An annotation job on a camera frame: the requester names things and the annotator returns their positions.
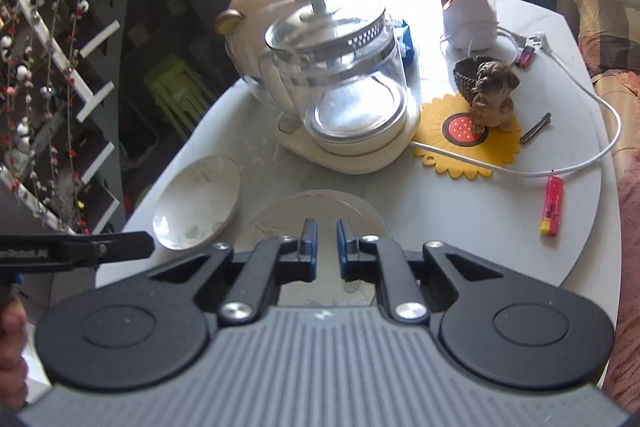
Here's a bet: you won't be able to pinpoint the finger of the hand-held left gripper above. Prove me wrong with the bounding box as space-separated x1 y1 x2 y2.
62 231 155 269

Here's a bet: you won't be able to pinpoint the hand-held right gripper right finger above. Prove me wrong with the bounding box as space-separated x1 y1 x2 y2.
336 218 531 324

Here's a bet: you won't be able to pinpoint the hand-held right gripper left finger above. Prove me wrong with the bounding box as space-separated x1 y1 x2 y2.
120 218 318 325

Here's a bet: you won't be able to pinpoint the large leaf-print plate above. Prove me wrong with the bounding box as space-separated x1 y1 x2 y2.
248 198 381 308

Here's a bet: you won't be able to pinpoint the small leaf-print plate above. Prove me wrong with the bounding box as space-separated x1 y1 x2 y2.
152 154 242 251

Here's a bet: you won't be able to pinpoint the person's left hand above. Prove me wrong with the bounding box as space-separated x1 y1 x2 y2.
0 297 29 410

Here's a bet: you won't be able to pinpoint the cream kettle base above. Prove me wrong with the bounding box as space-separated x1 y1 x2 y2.
274 99 422 175

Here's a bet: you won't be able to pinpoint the glass turntable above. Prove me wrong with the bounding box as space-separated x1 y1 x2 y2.
120 0 603 293

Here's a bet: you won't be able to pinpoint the white slatted rack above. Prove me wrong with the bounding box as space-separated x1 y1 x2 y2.
0 0 146 228

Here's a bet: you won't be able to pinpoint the yellow sunflower mat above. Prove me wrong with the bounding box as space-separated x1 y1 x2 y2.
411 93 523 180

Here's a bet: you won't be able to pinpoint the green plastic stools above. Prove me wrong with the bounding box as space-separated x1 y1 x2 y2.
145 54 213 132

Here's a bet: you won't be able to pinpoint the glass kettle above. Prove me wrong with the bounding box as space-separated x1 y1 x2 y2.
257 0 408 145

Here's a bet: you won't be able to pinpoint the red and yellow lighter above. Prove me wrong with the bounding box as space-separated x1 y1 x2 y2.
539 176 565 237

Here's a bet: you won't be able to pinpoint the brown dog figurine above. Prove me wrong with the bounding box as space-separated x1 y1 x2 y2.
452 57 521 134

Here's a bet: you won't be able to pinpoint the blue cloth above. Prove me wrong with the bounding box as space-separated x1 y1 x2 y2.
397 21 416 65

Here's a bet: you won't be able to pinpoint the dark hair clip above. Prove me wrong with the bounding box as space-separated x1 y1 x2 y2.
519 112 552 144

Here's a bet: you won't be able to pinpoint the cream cooker with bear ears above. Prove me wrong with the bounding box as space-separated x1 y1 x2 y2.
215 0 306 108

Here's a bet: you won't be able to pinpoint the white facial steamer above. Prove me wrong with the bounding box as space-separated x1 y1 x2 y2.
440 0 501 56

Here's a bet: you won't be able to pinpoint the white power plug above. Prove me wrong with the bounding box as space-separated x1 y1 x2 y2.
515 32 551 52

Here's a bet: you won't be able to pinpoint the pink blanket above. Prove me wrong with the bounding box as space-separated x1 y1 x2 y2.
592 69 640 413

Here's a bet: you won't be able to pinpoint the checked pillow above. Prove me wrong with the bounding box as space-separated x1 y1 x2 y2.
572 0 640 72

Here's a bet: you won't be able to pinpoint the white power cable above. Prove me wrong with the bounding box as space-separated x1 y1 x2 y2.
412 29 623 180

